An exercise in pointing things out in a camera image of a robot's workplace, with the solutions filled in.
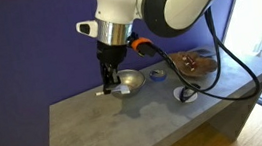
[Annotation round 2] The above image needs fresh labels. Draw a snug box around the blue tape roll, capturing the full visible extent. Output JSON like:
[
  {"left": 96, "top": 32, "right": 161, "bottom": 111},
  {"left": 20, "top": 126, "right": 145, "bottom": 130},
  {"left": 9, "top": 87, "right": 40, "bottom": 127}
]
[{"left": 148, "top": 67, "right": 168, "bottom": 84}]

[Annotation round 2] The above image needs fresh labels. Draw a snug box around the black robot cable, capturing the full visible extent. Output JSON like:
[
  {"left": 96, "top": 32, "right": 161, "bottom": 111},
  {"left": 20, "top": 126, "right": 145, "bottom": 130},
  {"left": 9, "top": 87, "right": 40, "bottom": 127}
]
[{"left": 132, "top": 1, "right": 262, "bottom": 114}]

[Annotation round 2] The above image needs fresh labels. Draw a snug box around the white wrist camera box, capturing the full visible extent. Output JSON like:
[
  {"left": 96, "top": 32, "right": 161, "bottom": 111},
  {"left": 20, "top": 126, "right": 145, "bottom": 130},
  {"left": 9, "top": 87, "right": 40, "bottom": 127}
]
[{"left": 74, "top": 19, "right": 101, "bottom": 42}]

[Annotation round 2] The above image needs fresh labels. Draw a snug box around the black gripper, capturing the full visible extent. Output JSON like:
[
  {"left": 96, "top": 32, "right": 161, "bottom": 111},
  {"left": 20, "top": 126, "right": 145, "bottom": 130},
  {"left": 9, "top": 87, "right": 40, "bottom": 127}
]
[{"left": 95, "top": 36, "right": 133, "bottom": 97}]

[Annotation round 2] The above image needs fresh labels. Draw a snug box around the white round protractor disc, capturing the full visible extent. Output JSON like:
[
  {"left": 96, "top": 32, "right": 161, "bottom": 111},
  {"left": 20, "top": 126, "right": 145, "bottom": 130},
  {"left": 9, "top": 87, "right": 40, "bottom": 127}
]
[{"left": 172, "top": 83, "right": 200, "bottom": 105}]

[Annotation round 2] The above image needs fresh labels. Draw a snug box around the dark red plug box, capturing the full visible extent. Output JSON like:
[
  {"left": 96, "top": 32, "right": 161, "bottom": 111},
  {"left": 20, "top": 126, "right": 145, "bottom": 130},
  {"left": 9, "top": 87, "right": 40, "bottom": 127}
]
[{"left": 182, "top": 53, "right": 199, "bottom": 72}]

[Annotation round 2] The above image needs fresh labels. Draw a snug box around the silver metal bowl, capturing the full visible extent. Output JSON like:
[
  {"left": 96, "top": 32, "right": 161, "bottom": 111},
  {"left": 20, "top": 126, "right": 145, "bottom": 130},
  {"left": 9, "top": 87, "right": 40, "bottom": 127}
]
[{"left": 108, "top": 66, "right": 149, "bottom": 101}]

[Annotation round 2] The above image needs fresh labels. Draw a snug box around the orange cable connector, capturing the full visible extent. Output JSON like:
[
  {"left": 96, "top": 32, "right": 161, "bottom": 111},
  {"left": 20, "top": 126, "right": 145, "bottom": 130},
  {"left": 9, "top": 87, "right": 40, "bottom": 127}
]
[{"left": 129, "top": 35, "right": 154, "bottom": 53}]

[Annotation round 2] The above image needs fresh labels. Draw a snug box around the brown wooden slab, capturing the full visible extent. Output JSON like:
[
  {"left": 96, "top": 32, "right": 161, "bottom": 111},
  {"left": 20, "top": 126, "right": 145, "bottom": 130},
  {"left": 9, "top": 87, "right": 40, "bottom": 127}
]
[{"left": 167, "top": 46, "right": 220, "bottom": 82}]

